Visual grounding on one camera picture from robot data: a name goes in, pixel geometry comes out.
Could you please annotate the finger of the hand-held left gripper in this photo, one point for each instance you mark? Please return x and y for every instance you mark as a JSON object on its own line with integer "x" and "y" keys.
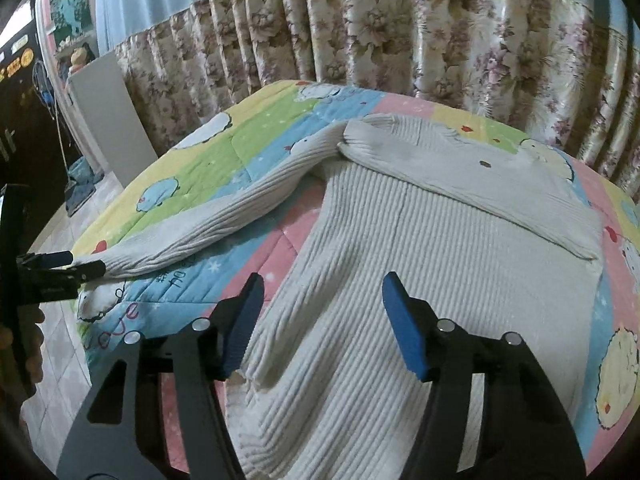
{"x": 82, "y": 272}
{"x": 50, "y": 258}

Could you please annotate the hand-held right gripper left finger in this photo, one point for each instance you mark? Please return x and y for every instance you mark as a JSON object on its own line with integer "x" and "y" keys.
{"x": 245, "y": 320}

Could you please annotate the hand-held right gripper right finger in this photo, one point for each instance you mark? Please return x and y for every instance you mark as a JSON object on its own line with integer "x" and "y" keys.
{"x": 405, "y": 325}

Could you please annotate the white ribbed knit sweater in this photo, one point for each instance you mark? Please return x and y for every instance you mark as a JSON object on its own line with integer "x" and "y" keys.
{"x": 400, "y": 260}

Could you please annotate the person's left hand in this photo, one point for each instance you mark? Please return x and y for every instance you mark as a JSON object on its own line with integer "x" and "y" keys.
{"x": 36, "y": 360}

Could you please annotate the blue cloth on floor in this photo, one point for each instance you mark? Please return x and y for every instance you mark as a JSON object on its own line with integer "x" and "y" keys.
{"x": 84, "y": 180}

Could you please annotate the dark wardrobe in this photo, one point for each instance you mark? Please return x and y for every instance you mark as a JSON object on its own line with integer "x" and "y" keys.
{"x": 30, "y": 150}

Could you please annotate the white panel board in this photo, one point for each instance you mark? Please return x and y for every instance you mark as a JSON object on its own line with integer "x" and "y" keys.
{"x": 115, "y": 120}

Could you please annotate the colourful cartoon printed blanket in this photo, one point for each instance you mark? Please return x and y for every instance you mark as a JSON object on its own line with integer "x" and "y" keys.
{"x": 240, "y": 160}

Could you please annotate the small plush toy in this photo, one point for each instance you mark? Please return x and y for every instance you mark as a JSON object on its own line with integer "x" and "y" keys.
{"x": 78, "y": 59}

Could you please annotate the floral and pale blue curtain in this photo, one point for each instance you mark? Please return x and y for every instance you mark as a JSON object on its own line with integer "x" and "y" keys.
{"x": 400, "y": 25}

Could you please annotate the wall poster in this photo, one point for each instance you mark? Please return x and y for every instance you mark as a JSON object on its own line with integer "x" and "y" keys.
{"x": 70, "y": 5}

